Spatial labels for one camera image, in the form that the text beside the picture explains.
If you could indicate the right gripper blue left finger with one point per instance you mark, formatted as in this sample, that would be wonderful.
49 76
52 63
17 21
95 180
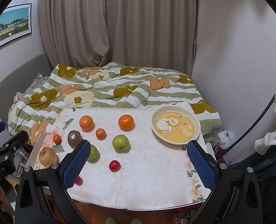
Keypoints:
73 163

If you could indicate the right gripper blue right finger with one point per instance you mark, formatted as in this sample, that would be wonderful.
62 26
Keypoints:
204 164

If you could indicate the yellow-red apple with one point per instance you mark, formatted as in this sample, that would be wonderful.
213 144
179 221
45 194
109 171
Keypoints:
47 157

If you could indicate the green apple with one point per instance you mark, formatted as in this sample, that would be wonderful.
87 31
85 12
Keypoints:
120 143
93 153

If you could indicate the brown kiwi with sticker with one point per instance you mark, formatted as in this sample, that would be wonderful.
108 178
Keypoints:
74 138

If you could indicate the small mandarin edge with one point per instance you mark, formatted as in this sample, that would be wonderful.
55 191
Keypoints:
57 139

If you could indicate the red cherry tomato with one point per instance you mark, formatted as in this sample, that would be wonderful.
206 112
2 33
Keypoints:
114 166
79 181

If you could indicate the small mandarin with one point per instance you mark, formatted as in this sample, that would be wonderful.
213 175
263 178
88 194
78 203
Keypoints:
100 134

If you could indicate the large orange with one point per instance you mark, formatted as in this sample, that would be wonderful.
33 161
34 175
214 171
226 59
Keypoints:
86 122
126 122

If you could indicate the white plastic bag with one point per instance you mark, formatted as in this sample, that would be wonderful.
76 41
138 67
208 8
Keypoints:
225 139

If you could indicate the cream plate with duck print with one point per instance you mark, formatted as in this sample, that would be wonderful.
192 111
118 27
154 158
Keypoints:
175 125

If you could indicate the white floral tablecloth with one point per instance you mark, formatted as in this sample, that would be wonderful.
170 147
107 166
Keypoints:
153 174

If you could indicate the grey headboard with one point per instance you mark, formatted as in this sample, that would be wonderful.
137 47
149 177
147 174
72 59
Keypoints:
20 80

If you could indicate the green striped floral duvet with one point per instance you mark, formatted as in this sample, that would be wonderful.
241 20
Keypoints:
113 86

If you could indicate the framed building picture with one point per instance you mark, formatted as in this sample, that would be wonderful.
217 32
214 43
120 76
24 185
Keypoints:
15 22

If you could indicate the beige curtain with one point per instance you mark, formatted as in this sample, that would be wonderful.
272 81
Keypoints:
144 33

